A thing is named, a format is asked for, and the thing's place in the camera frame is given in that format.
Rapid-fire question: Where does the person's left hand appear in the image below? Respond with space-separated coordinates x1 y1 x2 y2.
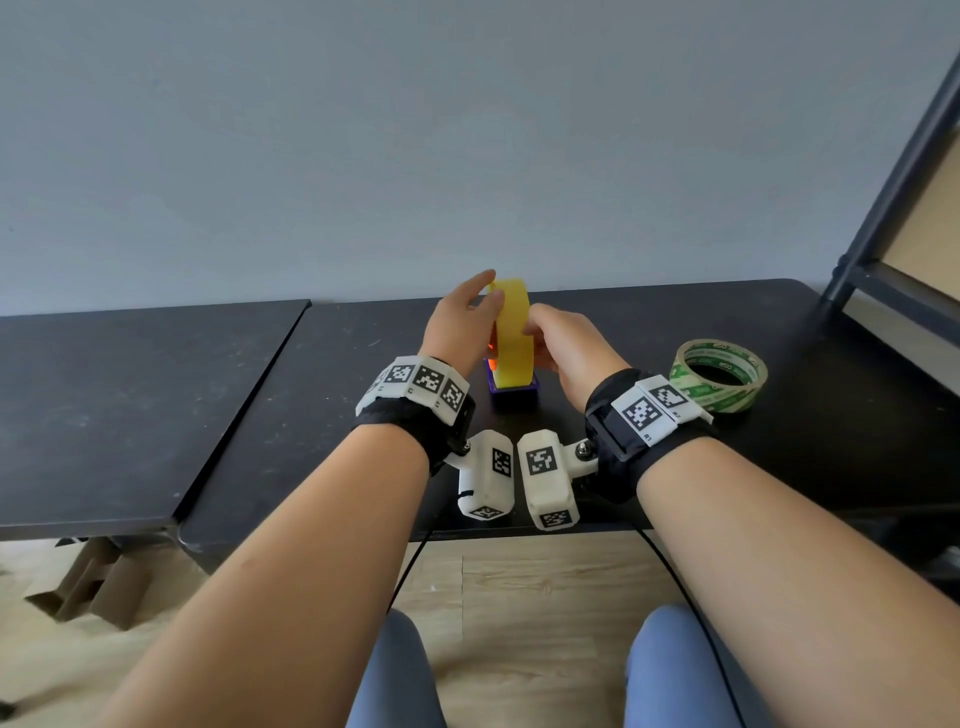
419 269 505 380

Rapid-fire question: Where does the person's right hand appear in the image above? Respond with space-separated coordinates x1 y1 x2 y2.
522 303 635 414

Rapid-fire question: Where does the yellow tape roll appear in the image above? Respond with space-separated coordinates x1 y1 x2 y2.
488 278 538 391

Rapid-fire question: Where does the orange and blue tape dispenser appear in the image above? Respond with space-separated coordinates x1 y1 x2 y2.
485 337 541 412

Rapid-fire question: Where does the green printed tape roll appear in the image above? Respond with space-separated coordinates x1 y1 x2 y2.
668 338 769 415

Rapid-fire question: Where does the person's right forearm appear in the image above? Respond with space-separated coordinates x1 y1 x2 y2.
635 437 960 728

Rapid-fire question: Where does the person's left forearm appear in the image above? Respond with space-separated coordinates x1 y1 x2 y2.
97 425 430 728

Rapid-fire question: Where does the person's right leg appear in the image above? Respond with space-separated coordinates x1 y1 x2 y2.
623 605 774 728

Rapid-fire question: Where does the person's leg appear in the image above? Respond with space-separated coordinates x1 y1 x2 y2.
346 608 449 728
623 605 774 728

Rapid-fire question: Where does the person's left leg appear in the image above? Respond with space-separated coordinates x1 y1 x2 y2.
346 608 449 728

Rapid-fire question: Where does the left wristband with markers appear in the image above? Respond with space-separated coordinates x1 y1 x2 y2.
354 355 477 475

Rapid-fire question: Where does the wristband with markers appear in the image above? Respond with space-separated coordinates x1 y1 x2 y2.
584 367 720 505
354 355 477 475

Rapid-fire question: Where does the right wristband with markers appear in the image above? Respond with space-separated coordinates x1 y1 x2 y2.
584 367 720 505

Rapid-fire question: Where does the cardboard box on shelf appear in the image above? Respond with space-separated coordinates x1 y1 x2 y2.
881 127 960 305

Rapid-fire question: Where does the brown cardboard piece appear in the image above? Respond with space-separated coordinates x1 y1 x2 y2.
24 536 159 631

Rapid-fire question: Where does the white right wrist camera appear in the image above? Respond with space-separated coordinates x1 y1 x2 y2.
516 428 600 532

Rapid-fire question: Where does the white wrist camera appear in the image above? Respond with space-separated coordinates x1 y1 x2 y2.
516 428 600 532
446 429 516 524

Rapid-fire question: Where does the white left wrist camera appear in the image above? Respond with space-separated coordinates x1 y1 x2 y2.
446 429 516 524

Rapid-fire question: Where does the black left camera cable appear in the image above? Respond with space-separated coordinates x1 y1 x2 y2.
386 491 475 616

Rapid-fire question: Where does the black metal shelf frame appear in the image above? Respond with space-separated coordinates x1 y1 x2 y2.
822 52 960 391

